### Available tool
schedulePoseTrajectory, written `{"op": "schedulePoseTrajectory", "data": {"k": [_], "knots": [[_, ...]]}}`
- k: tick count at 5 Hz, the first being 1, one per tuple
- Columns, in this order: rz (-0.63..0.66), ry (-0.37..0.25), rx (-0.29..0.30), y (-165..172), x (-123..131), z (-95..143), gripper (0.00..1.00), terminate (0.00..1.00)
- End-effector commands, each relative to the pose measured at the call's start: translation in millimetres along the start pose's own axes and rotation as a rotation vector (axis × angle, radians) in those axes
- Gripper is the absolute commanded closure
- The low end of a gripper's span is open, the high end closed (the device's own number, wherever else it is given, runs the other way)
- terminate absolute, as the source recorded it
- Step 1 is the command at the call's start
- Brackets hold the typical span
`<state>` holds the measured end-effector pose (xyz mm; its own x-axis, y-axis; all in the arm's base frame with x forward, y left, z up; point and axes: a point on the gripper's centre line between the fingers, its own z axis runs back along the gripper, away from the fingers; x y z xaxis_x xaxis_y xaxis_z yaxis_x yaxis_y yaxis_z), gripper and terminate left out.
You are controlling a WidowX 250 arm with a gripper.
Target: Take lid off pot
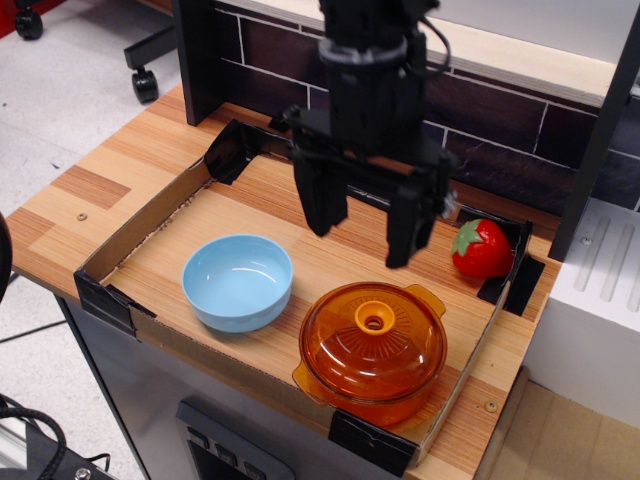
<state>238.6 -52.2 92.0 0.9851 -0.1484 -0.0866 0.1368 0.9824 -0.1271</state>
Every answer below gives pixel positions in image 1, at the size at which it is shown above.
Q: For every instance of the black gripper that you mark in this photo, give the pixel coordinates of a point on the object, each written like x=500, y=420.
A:
x=371, y=137

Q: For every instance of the orange transparent pot lid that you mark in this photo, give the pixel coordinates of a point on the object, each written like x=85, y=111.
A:
x=372, y=345

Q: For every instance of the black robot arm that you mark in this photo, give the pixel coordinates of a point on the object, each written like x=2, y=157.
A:
x=363, y=23

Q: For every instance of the orange transparent pot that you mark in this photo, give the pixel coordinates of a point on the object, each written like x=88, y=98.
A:
x=370, y=380

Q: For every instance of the red toy strawberry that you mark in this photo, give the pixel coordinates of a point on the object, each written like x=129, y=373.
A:
x=481, y=249

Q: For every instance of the light blue bowl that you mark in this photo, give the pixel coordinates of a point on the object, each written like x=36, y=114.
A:
x=238, y=283

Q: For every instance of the cardboard fence with black tape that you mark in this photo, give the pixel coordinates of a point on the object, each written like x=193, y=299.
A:
x=172, y=379

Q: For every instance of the black office chair base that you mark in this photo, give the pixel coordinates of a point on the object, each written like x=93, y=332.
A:
x=140, y=54

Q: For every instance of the grey oven control panel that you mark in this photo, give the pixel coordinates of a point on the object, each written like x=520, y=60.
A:
x=219, y=453

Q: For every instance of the black chair caster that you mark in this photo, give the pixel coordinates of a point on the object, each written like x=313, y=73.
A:
x=28, y=23

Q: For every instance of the black right shelf post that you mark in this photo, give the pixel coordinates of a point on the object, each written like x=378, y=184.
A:
x=595, y=153

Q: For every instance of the black shelf post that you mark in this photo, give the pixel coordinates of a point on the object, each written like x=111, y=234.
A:
x=595, y=153
x=206, y=38

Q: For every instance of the black left shelf post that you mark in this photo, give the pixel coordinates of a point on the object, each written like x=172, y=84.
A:
x=206, y=38

